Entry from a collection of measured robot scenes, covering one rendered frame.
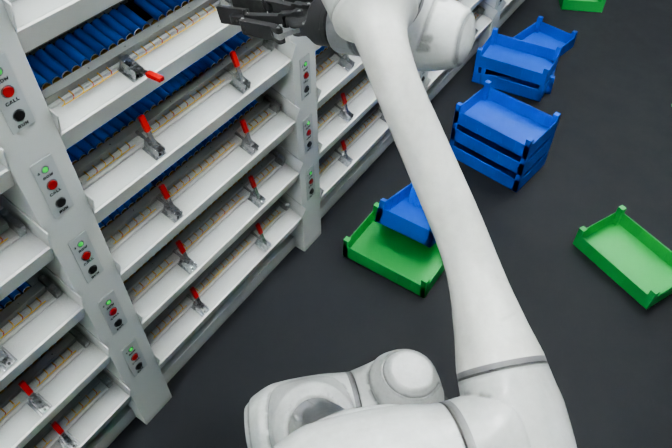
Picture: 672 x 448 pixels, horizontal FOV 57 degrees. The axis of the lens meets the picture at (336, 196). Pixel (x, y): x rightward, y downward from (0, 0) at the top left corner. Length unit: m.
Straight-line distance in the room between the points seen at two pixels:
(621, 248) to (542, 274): 0.30
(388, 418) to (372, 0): 0.44
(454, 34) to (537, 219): 1.45
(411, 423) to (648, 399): 1.34
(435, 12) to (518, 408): 0.49
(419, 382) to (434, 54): 0.64
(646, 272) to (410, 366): 1.14
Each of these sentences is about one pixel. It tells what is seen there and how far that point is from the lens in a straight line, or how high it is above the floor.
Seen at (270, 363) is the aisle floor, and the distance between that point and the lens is 1.80.
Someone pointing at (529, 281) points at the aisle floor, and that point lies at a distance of 2.03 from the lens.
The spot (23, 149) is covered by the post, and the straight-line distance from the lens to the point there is 1.06.
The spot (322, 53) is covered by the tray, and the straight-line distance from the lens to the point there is 1.79.
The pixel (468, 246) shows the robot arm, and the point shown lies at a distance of 0.72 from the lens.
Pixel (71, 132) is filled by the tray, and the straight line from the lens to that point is 1.11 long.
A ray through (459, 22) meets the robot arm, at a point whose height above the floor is 1.16.
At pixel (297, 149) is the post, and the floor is 0.45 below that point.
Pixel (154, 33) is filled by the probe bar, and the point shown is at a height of 0.96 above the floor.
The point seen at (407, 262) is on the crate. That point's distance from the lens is 1.99.
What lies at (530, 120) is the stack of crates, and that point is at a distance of 2.34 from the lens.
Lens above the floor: 1.57
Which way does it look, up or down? 46 degrees down
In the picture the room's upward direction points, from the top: straight up
